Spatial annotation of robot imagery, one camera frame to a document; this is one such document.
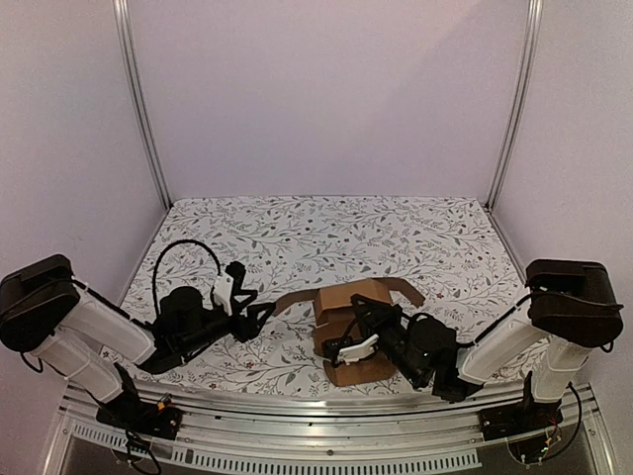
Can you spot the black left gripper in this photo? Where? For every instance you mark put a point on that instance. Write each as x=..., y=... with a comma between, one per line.
x=247, y=328

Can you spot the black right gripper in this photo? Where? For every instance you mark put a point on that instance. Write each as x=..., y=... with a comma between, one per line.
x=374, y=322

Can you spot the brown cardboard box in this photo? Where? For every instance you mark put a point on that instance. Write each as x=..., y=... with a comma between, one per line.
x=334, y=318

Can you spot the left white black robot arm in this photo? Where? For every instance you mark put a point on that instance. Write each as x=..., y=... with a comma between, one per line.
x=48, y=313

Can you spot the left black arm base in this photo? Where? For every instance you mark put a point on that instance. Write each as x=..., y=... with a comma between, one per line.
x=128, y=411

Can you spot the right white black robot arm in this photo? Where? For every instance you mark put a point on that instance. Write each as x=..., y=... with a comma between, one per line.
x=569, y=303

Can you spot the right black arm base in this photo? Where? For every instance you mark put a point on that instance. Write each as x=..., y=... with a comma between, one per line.
x=521, y=417

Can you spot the floral patterned table mat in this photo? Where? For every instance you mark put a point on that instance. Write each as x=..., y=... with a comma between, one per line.
x=445, y=247

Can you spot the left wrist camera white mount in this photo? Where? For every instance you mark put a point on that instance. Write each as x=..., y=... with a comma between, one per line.
x=222, y=292

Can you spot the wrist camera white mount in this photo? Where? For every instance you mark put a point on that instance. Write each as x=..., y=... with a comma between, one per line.
x=345, y=351
x=222, y=292

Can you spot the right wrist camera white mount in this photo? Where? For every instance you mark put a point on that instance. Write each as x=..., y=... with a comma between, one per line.
x=345, y=351

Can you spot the aluminium front rail frame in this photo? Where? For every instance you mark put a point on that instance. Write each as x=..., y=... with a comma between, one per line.
x=233, y=433

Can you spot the left aluminium frame post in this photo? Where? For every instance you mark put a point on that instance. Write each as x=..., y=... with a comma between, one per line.
x=123, y=22

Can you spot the aluminium frame post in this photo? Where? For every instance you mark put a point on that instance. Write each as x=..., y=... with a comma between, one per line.
x=525, y=67
x=123, y=22

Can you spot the right aluminium frame post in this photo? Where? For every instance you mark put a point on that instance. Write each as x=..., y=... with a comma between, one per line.
x=525, y=67

